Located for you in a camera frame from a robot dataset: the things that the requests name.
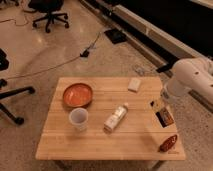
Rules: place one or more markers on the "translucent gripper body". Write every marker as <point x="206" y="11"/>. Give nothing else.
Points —
<point x="163" y="101"/>

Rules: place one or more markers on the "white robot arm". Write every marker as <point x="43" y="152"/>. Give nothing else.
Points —
<point x="189" y="74"/>

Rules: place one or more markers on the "orange ceramic bowl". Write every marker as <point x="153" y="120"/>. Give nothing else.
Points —
<point x="77" y="95"/>

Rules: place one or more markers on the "white plastic bottle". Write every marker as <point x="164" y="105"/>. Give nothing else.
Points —
<point x="114" y="119"/>

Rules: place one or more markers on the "wooden table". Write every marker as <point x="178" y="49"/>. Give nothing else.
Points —
<point x="121" y="125"/>

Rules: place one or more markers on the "black floor mat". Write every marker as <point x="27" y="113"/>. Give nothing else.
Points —
<point x="115" y="36"/>

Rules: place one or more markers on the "black office chair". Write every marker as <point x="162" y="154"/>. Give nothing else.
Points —
<point x="51" y="10"/>

